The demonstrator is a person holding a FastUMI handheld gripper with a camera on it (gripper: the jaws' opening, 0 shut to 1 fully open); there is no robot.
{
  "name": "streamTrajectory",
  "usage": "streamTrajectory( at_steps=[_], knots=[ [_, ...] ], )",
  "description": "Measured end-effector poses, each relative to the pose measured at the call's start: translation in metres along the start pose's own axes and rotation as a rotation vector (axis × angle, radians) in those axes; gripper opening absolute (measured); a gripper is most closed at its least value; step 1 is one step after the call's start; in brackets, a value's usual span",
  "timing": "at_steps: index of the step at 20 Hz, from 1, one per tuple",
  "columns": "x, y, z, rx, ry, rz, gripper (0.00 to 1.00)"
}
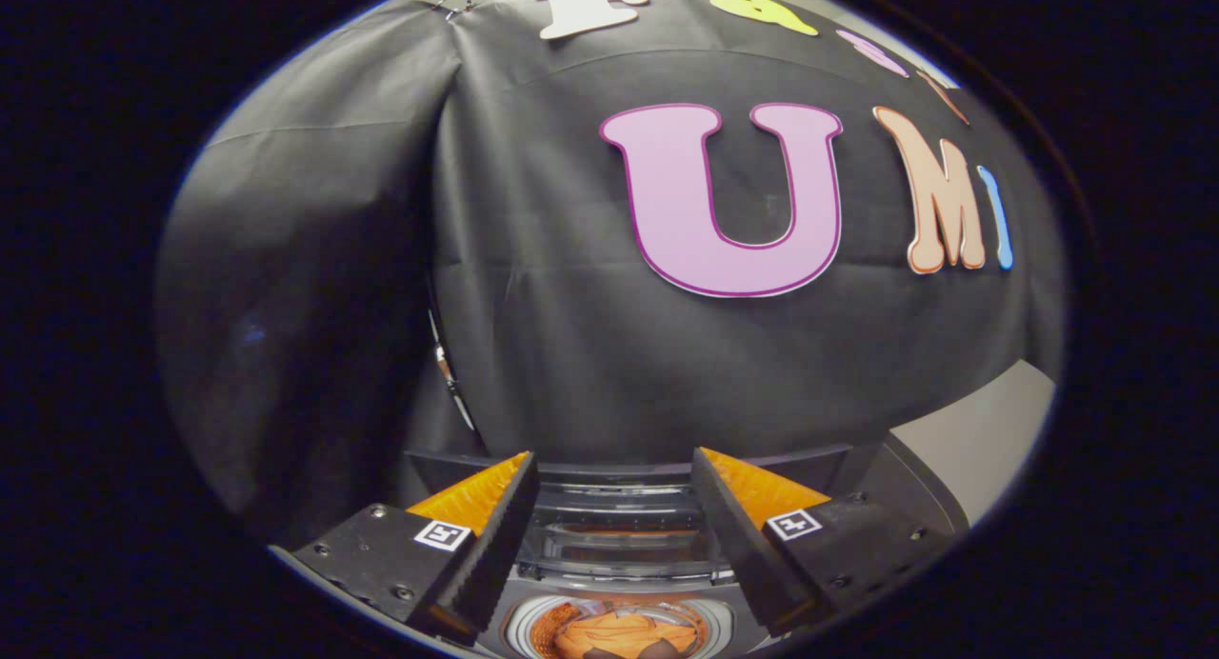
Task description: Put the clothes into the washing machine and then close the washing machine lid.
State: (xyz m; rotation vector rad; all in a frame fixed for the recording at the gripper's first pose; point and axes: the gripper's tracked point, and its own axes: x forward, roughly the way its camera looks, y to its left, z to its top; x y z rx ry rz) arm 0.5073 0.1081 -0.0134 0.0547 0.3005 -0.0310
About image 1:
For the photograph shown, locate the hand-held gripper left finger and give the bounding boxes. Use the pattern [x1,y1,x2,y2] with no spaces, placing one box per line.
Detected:
[270,451,540,647]

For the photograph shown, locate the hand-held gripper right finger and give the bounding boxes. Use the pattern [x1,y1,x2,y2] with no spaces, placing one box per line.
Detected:
[690,447,953,638]

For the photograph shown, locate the yellow orange polo shirt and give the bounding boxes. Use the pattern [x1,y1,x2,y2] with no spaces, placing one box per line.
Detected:
[552,609,701,659]

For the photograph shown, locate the black backdrop cloth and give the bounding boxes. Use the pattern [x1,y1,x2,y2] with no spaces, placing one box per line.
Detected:
[154,0,1066,546]

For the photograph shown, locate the white cabinet with grey top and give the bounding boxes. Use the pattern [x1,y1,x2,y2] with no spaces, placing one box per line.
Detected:
[855,359,1058,538]

